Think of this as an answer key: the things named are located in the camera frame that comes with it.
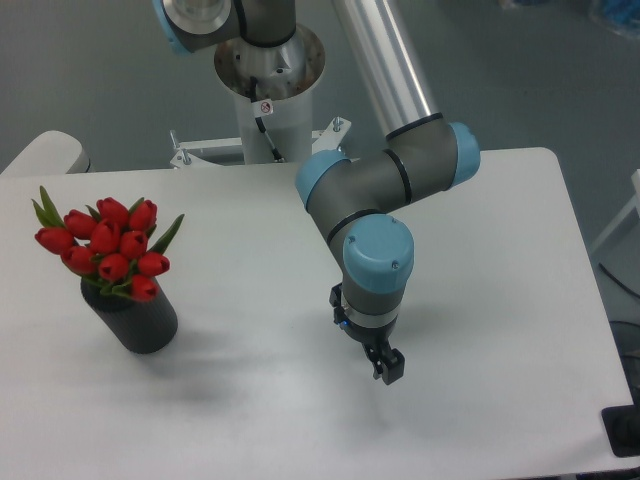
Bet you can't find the black device at table edge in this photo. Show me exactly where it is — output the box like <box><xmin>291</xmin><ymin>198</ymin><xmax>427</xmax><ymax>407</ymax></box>
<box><xmin>601</xmin><ymin>405</ymin><xmax>639</xmax><ymax>458</ymax></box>

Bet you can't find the black cable on pedestal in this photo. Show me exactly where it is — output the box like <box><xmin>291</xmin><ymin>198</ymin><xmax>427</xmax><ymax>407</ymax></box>
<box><xmin>248</xmin><ymin>75</ymin><xmax>287</xmax><ymax>164</ymax></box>

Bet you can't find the dark grey ribbed vase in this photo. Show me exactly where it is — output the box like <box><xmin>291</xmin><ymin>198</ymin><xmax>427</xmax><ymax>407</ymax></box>
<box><xmin>80</xmin><ymin>280</ymin><xmax>178</xmax><ymax>354</ymax></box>

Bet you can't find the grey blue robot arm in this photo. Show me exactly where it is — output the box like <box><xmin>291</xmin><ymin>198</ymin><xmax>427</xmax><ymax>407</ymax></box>
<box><xmin>154</xmin><ymin>1</ymin><xmax>481</xmax><ymax>384</ymax></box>

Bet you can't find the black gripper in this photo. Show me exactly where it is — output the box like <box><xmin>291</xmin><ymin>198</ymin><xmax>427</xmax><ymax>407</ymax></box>
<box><xmin>329</xmin><ymin>284</ymin><xmax>405</xmax><ymax>385</ymax></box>

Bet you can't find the white frame at right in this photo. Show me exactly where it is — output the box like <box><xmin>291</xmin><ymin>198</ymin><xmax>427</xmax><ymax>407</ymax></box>
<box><xmin>588</xmin><ymin>170</ymin><xmax>639</xmax><ymax>259</ymax></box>

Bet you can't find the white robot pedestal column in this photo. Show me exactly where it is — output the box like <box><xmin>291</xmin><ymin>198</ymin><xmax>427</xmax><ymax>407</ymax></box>
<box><xmin>214</xmin><ymin>24</ymin><xmax>325</xmax><ymax>164</ymax></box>

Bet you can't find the white chair corner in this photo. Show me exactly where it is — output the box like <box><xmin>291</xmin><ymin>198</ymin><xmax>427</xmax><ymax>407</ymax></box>
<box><xmin>1</xmin><ymin>130</ymin><xmax>93</xmax><ymax>178</ymax></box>

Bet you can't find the black cable on floor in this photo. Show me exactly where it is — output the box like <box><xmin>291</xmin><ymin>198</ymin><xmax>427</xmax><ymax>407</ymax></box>
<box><xmin>598</xmin><ymin>262</ymin><xmax>640</xmax><ymax>296</ymax></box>

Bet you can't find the blue plastic bag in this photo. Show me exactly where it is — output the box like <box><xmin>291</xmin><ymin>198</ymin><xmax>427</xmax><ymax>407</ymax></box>
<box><xmin>589</xmin><ymin>0</ymin><xmax>639</xmax><ymax>39</ymax></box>

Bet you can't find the red tulip bouquet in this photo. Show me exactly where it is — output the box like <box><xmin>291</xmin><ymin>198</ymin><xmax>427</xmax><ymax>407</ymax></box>
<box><xmin>32</xmin><ymin>186</ymin><xmax>185</xmax><ymax>303</ymax></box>

